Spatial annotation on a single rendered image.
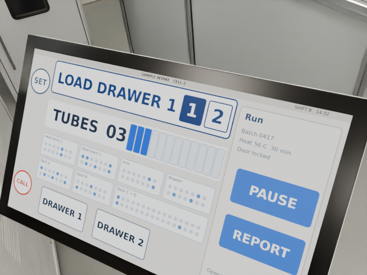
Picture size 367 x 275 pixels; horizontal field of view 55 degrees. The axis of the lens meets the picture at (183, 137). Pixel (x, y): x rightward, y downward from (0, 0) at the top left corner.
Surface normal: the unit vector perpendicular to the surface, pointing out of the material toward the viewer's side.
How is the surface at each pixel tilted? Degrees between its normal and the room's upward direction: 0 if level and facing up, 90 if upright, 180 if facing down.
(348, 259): 1
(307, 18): 90
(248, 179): 50
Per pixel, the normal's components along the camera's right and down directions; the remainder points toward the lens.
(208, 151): -0.39, 0.02
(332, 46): -0.86, 0.40
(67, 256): -0.08, -0.73
